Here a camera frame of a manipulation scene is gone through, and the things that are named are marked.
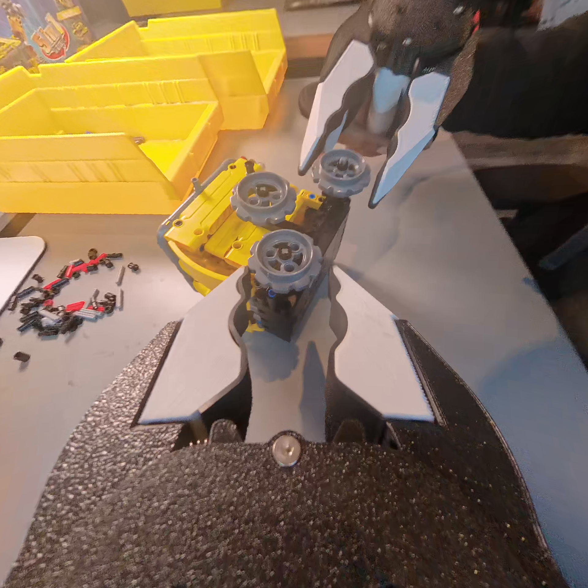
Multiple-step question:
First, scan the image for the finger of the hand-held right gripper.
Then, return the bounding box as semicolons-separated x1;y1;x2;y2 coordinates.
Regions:
298;42;375;175
368;72;453;210

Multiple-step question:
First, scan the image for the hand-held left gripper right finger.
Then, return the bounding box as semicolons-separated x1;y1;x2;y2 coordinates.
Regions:
326;267;437;437

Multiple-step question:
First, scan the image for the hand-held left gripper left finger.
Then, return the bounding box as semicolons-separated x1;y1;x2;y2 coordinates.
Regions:
138;269;251;437

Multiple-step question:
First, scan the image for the small grey toy wheel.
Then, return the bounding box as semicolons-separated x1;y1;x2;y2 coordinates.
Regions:
247;228;324;295

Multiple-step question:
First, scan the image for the yellow toy brick vehicle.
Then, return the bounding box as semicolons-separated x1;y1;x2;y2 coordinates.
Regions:
156;147;373;342

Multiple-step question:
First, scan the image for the grey desk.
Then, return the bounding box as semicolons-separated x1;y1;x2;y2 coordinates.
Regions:
0;78;588;588

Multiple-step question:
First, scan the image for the pile of small brick pieces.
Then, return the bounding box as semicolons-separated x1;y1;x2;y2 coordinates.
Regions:
8;247;141;339

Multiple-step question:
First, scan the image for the white oval board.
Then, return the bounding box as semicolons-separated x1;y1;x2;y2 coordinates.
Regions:
0;236;46;311

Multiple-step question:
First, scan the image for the dark printed cardboard box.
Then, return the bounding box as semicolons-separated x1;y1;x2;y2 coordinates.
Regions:
0;0;92;74

